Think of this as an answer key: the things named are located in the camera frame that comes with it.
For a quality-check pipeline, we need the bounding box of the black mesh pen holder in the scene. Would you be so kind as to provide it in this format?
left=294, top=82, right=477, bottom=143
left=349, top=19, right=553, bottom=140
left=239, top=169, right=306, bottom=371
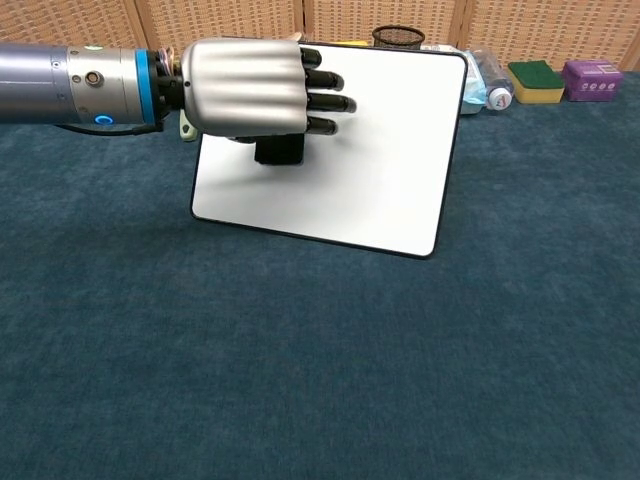
left=371, top=25, right=427, bottom=51

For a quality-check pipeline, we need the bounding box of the woven folding screen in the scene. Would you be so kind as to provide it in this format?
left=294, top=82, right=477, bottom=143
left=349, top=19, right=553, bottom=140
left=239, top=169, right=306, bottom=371
left=0, top=0, right=640, bottom=86

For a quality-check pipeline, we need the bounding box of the clear plastic bottle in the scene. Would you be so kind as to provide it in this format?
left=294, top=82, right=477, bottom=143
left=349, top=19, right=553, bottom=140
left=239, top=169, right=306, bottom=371
left=469, top=48, right=516, bottom=112

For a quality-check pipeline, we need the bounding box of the black blue board eraser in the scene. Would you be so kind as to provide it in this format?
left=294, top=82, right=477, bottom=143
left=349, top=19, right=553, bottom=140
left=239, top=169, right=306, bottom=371
left=253, top=133, right=306, bottom=167

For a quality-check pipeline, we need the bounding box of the purple box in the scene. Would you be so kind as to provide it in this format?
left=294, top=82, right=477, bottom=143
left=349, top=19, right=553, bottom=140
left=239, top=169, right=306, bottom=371
left=560, top=59, right=625, bottom=103

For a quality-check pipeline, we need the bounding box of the white board black frame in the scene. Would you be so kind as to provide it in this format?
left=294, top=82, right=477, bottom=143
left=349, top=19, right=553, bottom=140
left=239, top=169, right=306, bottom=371
left=189, top=36, right=470, bottom=260

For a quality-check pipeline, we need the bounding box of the green lint roller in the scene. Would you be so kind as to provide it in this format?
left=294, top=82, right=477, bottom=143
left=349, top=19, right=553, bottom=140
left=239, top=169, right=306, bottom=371
left=176, top=110, right=200, bottom=144

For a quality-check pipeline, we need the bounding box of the blue face mask pack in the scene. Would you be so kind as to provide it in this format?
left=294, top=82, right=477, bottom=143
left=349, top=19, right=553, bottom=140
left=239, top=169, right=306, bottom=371
left=420, top=43, right=489, bottom=116

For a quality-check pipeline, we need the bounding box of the blue tablecloth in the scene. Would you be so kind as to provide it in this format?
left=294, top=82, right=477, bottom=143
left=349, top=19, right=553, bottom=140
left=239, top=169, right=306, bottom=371
left=0, top=70, right=640, bottom=480

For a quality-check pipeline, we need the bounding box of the green yellow sponge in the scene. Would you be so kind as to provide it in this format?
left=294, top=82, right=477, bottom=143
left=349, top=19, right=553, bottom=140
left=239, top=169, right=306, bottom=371
left=507, top=60, right=566, bottom=105

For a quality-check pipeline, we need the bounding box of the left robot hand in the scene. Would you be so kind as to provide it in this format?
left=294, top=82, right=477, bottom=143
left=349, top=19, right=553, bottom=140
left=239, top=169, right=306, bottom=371
left=158, top=38, right=358, bottom=146

